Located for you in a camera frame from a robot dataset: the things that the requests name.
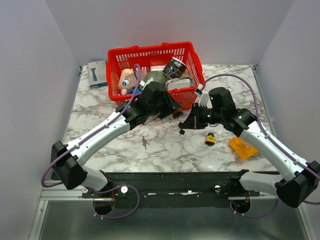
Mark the silver key bunch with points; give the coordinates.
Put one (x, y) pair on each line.
(145, 143)

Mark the black head key set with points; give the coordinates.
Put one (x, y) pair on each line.
(181, 129)

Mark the orange black padlock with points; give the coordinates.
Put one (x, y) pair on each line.
(177, 114)

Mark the black printed can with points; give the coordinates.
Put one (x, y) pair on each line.
(174, 68)

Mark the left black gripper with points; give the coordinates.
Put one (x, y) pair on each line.
(170, 106)

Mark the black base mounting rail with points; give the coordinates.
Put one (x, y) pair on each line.
(175, 190)

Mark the green round melon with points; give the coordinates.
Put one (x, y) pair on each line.
(155, 76)

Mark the orange snack bag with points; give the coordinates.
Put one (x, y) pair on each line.
(243, 148)

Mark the blue razor package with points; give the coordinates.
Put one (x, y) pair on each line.
(97, 74)

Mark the red plastic shopping basket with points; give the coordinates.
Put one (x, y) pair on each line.
(152, 60)

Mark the yellow black padlock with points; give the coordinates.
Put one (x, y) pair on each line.
(210, 139)

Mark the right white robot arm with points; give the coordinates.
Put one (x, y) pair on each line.
(297, 177)

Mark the silver tin container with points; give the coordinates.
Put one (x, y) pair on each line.
(179, 83)

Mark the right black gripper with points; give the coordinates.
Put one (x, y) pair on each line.
(193, 120)

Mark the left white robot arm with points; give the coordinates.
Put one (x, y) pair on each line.
(68, 160)

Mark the pink lotion bottle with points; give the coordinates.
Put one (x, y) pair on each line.
(127, 81)

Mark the white box in basket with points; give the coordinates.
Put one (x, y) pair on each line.
(158, 68)

